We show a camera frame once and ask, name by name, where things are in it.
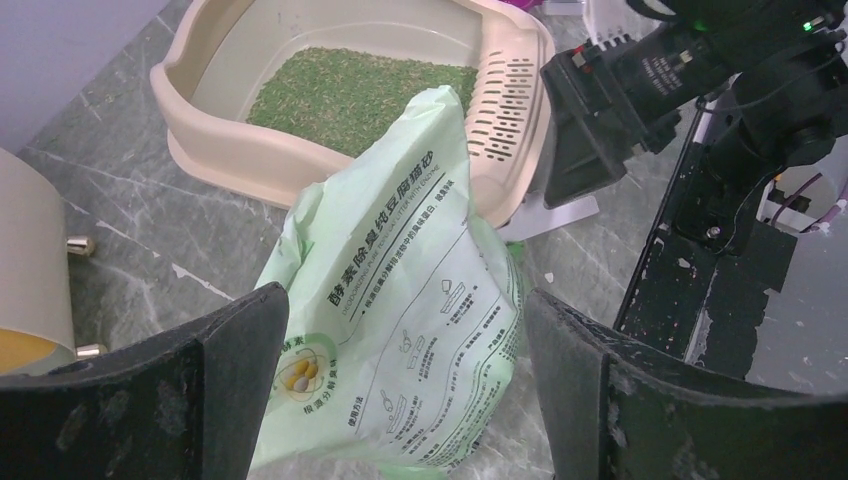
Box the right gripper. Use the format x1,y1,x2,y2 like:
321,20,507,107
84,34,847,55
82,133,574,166
540,29,734,208

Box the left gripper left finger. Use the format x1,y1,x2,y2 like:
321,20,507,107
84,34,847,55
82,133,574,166
1,282,289,479

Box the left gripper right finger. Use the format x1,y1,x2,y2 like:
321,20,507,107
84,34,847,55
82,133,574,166
525,289,847,479

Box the green cat litter bag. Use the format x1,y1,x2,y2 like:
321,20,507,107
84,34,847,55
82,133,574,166
252,86,523,479

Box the beige litter box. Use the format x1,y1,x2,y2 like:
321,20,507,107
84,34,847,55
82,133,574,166
150,0,556,227

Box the magenta litter scoop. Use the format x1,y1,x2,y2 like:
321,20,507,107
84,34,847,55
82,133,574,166
501,0,544,11

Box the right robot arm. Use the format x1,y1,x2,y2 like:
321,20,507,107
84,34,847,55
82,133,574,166
540,1,847,254

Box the green litter pellets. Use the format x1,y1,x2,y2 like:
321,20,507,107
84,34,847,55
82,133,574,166
246,47,478,158

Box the round beige drawer cabinet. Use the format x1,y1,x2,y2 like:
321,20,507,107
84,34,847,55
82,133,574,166
1,150,107,375

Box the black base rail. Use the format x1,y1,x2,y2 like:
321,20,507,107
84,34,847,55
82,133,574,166
614,115,797,379

